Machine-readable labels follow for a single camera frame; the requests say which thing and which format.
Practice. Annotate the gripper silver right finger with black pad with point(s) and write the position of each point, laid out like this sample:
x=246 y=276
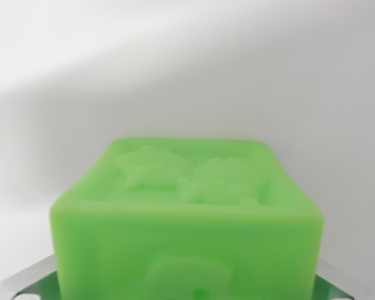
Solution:
x=340 y=281

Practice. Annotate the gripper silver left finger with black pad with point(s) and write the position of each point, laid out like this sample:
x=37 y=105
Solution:
x=28 y=278

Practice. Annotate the green toy cube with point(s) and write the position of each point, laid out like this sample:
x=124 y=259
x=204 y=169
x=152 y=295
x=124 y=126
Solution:
x=187 y=225

